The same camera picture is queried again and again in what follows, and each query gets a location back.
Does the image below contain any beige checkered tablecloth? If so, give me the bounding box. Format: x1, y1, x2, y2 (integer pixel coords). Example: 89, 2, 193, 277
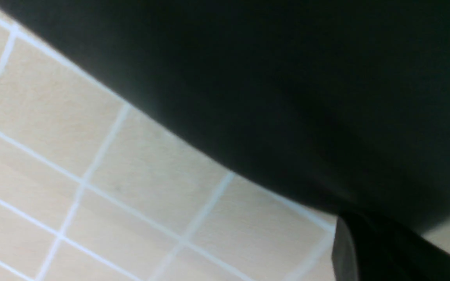
0, 9, 450, 281

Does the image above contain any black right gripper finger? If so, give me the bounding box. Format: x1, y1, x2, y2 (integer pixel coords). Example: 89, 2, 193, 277
331, 212, 450, 281

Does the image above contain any dark gray long-sleeved shirt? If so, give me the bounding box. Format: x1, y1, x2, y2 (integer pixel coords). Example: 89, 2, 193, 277
0, 0, 450, 231

